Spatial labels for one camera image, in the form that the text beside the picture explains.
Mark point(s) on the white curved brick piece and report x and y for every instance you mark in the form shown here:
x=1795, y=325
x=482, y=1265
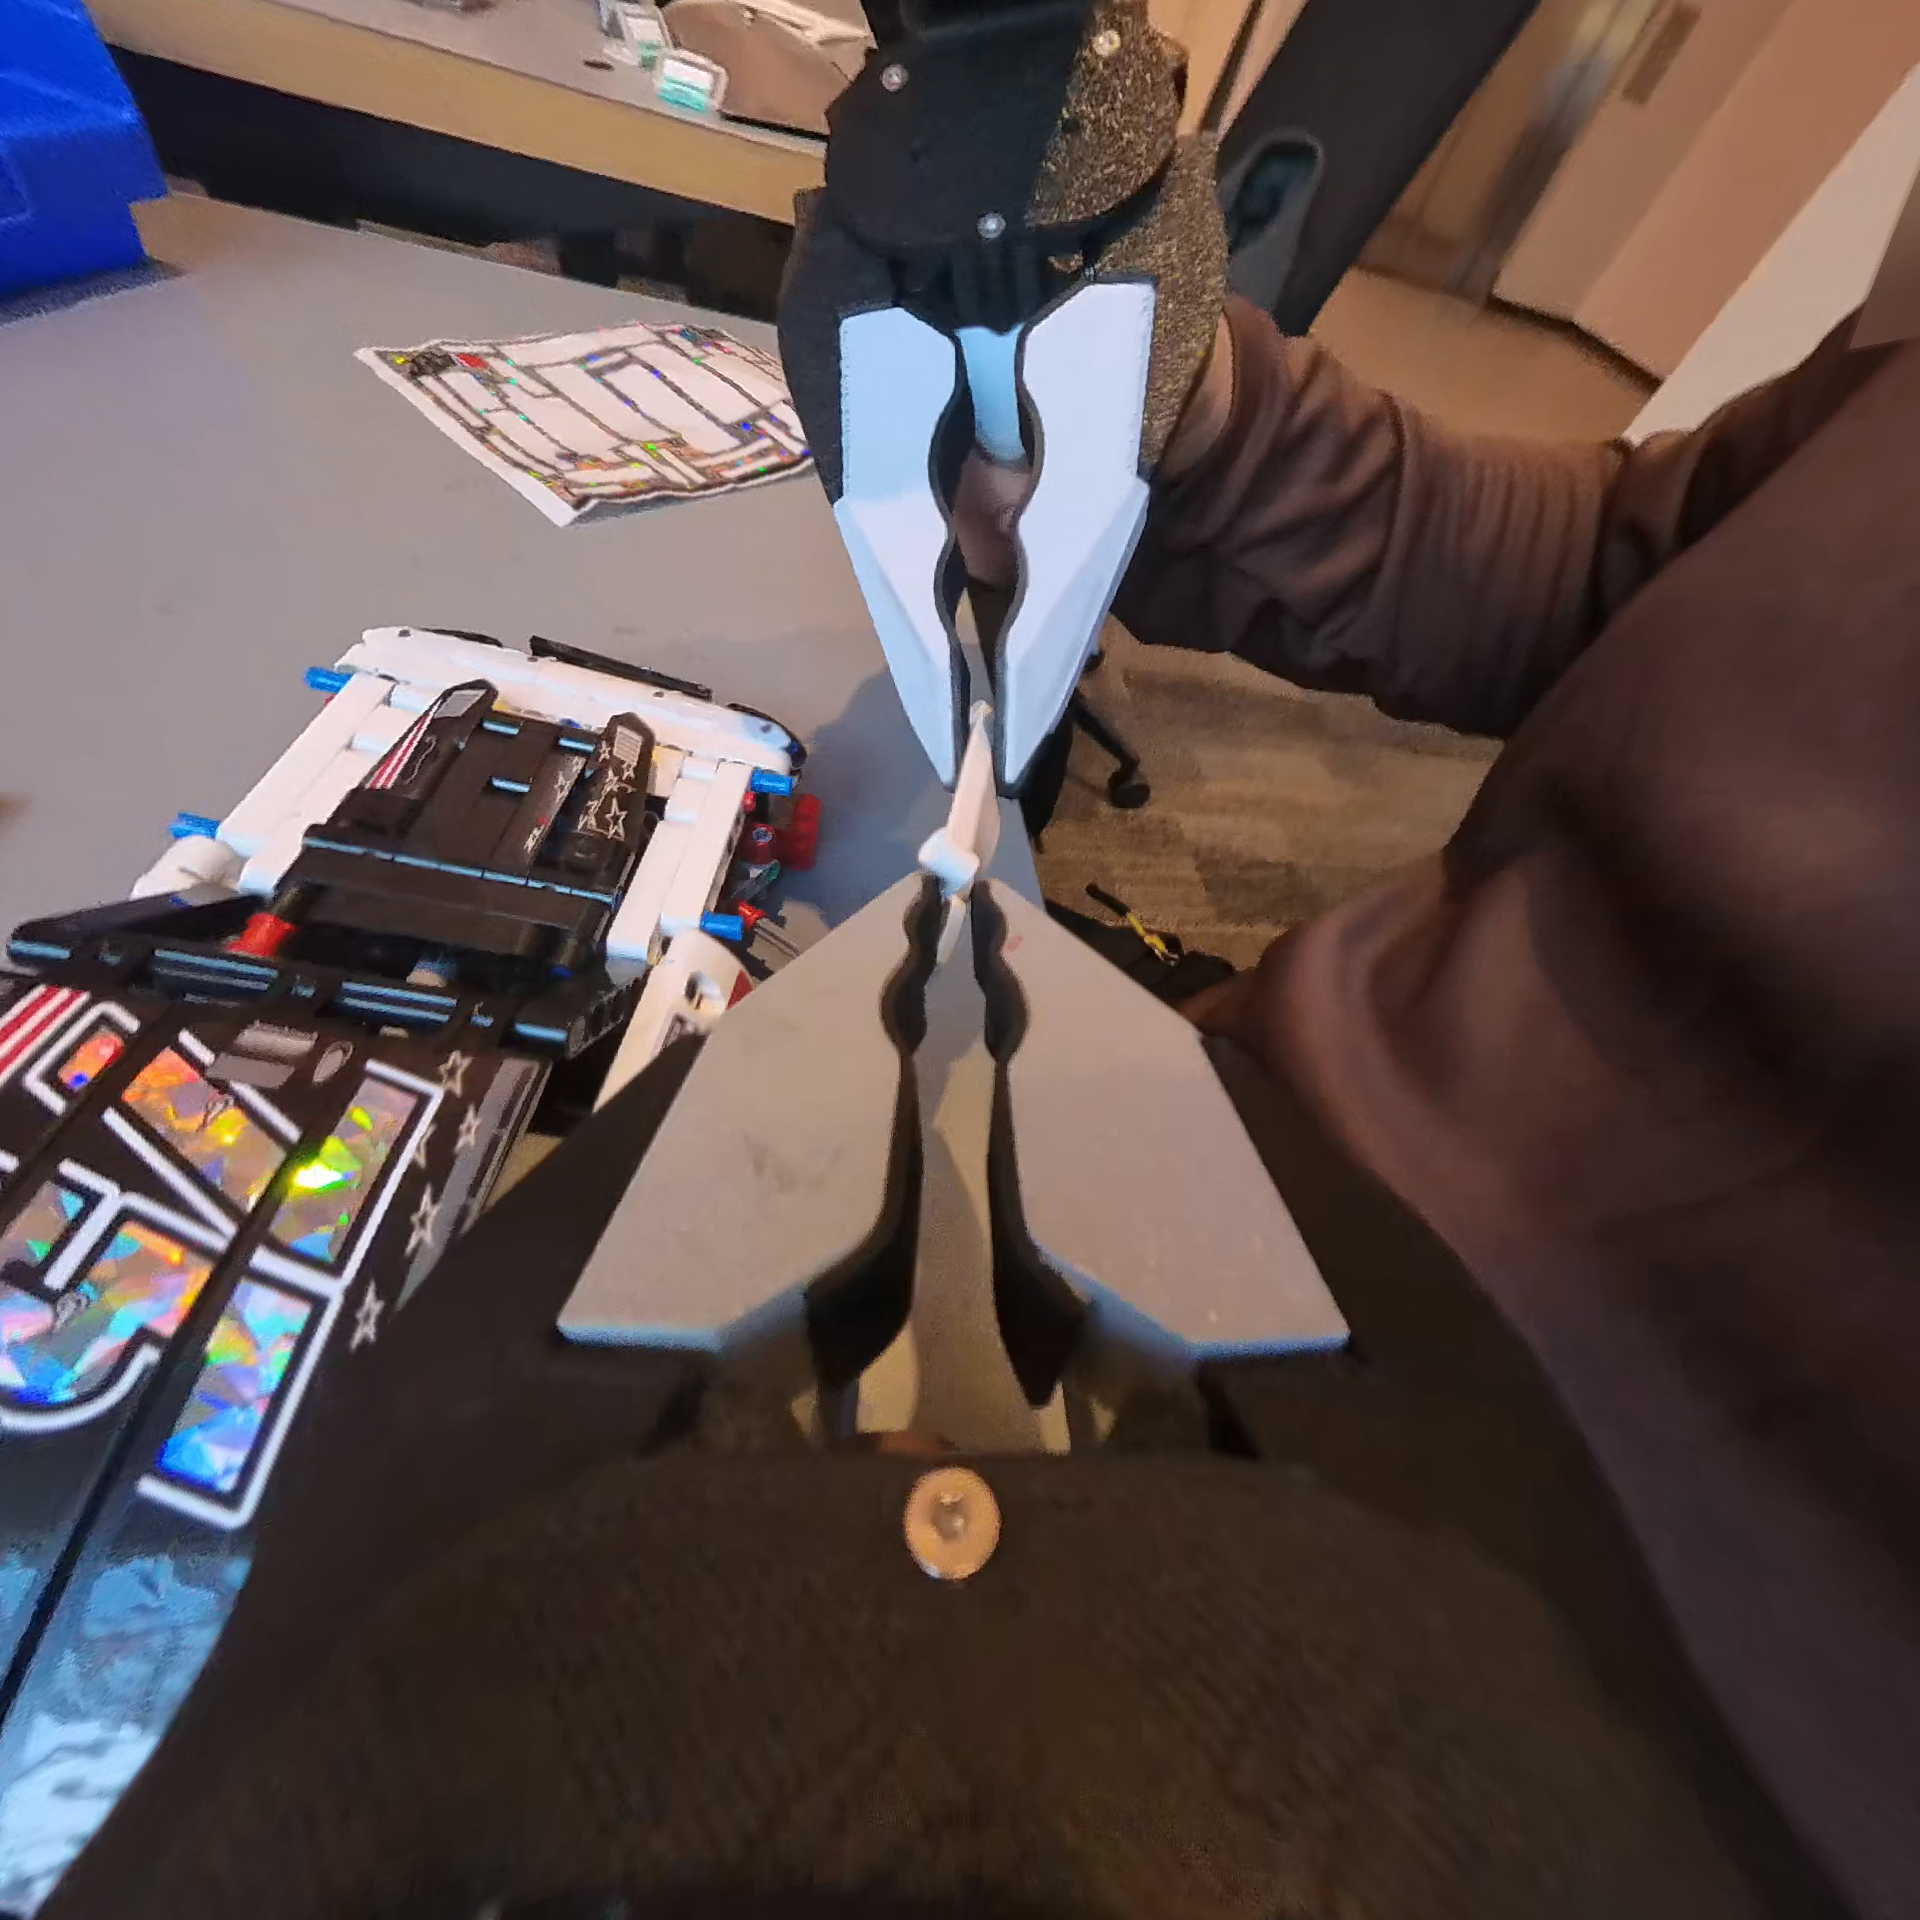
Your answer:
x=962, y=843

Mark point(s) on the person's right hand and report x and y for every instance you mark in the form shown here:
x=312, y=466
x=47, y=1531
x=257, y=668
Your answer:
x=999, y=514

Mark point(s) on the holographic sticker sheet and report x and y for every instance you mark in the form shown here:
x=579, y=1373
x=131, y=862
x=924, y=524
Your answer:
x=602, y=419

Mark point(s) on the person's torso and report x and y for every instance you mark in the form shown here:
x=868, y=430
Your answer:
x=1650, y=1125

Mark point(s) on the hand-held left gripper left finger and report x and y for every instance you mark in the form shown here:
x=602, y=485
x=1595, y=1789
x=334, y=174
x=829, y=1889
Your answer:
x=737, y=1173

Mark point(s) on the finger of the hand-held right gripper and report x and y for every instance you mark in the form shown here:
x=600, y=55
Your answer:
x=896, y=466
x=1096, y=451

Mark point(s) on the toy brick race car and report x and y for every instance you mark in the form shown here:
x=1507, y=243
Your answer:
x=452, y=843

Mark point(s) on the blue plastic bin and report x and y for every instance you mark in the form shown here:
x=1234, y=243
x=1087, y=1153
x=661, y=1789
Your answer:
x=61, y=149

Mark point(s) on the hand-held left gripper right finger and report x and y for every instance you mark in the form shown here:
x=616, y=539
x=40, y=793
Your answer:
x=1157, y=1173

